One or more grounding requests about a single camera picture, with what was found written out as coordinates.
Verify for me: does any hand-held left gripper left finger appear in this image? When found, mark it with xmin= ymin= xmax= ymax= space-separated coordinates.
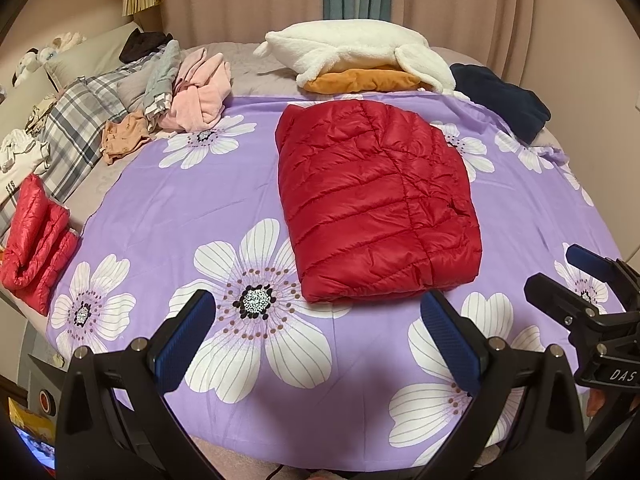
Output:
xmin=54 ymin=289 xmax=236 ymax=480

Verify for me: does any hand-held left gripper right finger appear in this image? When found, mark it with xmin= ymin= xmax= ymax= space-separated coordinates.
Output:
xmin=420 ymin=289 xmax=587 ymax=480

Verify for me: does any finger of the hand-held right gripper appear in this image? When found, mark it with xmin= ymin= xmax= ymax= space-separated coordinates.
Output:
xmin=566 ymin=243 xmax=640 ymax=312
xmin=524 ymin=272 xmax=608 ymax=341

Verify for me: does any large red down jacket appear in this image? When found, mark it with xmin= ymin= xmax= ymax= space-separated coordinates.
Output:
xmin=275 ymin=100 xmax=483 ymax=303

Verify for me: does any person's right hand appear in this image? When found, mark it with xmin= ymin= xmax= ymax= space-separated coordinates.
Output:
xmin=586 ymin=387 xmax=608 ymax=418

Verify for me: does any purple floral bed sheet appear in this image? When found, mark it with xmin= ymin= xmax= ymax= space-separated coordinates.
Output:
xmin=49 ymin=92 xmax=626 ymax=461

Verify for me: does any yellow packet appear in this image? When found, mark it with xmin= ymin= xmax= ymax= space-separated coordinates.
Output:
xmin=7 ymin=397 xmax=56 ymax=446

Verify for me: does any small folded red down jacket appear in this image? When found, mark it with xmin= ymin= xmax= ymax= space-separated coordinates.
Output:
xmin=0 ymin=172 xmax=81 ymax=317

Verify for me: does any navy garment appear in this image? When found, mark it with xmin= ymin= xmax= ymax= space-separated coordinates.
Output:
xmin=450 ymin=62 xmax=552 ymax=143

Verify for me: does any tan printed garment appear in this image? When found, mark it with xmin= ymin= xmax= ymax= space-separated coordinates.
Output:
xmin=101 ymin=111 xmax=153 ymax=166

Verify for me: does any plaid pillow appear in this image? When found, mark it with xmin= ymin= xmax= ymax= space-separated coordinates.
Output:
xmin=37 ymin=67 xmax=151 ymax=201

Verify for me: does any white printed shirt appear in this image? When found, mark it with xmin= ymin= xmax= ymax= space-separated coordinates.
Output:
xmin=0 ymin=127 xmax=53 ymax=211

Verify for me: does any pink garment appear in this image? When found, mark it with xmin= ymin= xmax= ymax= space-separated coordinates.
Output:
xmin=160 ymin=47 xmax=233 ymax=133

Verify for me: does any grey-green garment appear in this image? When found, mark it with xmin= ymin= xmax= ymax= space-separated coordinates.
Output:
xmin=142 ymin=39 xmax=182 ymax=121

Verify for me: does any beige curtain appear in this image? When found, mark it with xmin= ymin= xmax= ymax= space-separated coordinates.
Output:
xmin=387 ymin=0 xmax=601 ymax=86
xmin=160 ymin=0 xmax=328 ymax=51

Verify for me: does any orange garment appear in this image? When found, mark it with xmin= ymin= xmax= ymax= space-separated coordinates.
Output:
xmin=302 ymin=67 xmax=433 ymax=95

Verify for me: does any black garment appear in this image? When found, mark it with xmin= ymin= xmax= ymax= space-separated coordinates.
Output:
xmin=119 ymin=30 xmax=173 ymax=63

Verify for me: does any beige pillow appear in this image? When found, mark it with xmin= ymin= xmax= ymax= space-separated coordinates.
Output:
xmin=45 ymin=22 xmax=143 ymax=88

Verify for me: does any white plush toy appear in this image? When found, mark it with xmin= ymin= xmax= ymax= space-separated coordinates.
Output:
xmin=12 ymin=47 xmax=51 ymax=86

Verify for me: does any white fleece garment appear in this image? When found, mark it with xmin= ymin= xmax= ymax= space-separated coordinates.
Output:
xmin=252 ymin=19 xmax=456 ymax=95

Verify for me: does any beige plush toy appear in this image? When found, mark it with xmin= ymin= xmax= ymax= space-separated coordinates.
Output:
xmin=47 ymin=31 xmax=86 ymax=53

